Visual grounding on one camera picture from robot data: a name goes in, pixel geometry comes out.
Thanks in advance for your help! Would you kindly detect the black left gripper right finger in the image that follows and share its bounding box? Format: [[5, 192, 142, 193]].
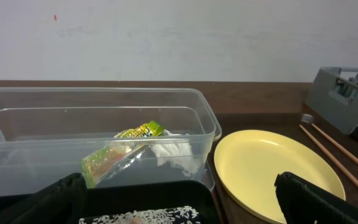
[[274, 172, 358, 224]]

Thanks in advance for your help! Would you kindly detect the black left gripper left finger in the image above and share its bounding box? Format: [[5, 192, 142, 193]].
[[0, 173, 87, 224]]

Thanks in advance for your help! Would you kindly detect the yellow plate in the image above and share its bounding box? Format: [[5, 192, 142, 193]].
[[214, 129, 346, 223]]

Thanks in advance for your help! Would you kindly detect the green snack wrapper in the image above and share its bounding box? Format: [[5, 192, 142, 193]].
[[81, 121, 164, 189]]

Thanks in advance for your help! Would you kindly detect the white napkin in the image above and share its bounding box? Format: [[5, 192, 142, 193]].
[[151, 141, 204, 177]]

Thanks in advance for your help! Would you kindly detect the grey dishwasher rack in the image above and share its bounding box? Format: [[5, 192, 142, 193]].
[[305, 67, 358, 141]]

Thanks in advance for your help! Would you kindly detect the left wooden chopstick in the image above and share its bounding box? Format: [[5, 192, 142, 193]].
[[299, 125, 358, 188]]

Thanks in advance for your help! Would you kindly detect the wooden chopstick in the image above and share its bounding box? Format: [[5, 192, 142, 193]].
[[311, 123, 358, 165], [299, 125, 358, 188]]

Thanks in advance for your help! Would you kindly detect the right wooden chopstick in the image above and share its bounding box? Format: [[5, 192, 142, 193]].
[[311, 123, 358, 165]]

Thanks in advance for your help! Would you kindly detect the dark brown serving tray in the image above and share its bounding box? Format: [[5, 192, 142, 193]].
[[208, 113, 358, 223]]

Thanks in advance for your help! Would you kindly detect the clear plastic bin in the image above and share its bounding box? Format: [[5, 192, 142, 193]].
[[0, 87, 222, 196]]

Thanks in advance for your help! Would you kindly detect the black tray with rice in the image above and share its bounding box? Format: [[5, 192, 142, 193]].
[[0, 179, 222, 224]]

